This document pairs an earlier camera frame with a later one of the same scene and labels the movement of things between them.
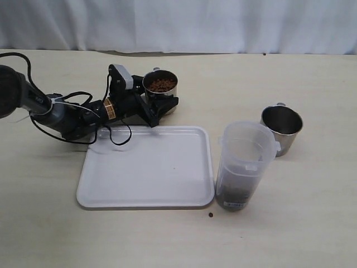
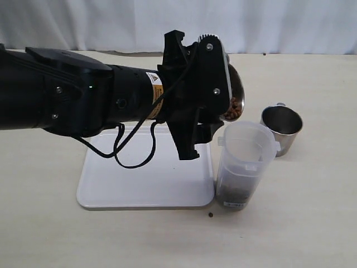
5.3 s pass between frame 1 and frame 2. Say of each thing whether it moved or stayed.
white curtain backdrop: stayed
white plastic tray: stayed
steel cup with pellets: moved
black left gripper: moved
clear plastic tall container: stayed
